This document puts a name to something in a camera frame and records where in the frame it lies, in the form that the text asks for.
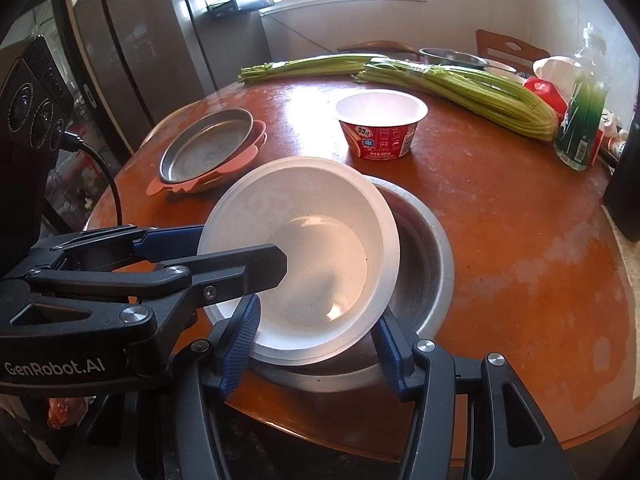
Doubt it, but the clear bottle with green liquid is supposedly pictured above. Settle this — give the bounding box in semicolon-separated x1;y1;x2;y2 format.
554;22;613;171

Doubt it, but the steel basin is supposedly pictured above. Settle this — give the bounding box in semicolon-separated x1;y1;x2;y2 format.
419;47;491;71

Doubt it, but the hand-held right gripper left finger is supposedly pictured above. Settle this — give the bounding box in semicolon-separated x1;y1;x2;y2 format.
65;294;262;480

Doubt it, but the red paper bowl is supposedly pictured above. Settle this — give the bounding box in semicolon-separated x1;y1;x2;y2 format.
335;91;429;162
196;156;401;367

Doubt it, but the black cable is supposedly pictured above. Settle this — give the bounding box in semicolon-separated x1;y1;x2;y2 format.
62;130;123;227

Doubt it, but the celery bunch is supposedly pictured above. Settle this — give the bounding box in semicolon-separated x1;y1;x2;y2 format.
354;60;558;142
237;54;388;86

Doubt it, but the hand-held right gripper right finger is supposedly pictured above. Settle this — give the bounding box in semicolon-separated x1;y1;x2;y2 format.
374;316;573;480

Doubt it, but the white patterned plate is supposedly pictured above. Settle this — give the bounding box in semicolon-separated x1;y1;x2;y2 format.
487;61;527;82

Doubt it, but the black thermos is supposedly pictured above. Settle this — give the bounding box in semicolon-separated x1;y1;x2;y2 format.
602;125;640;261

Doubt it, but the wooden chair with cutout back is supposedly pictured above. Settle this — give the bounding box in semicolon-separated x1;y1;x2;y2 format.
475;29;551;63

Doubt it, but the steel refrigerator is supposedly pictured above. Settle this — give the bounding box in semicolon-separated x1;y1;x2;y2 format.
65;0;221;156

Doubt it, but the steel bowl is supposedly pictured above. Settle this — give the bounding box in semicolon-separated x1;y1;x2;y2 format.
205;175;456;393

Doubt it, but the red tissue packet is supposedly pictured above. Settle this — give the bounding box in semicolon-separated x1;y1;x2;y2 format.
522;77;571;121

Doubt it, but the white plastic bag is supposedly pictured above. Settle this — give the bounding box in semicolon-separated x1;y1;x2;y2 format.
532;56;581;83

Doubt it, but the round steel plate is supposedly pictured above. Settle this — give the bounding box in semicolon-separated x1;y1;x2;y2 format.
159;108;255;184

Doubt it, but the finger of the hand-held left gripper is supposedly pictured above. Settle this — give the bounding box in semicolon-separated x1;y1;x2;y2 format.
25;244;289;313
30;225;207;273

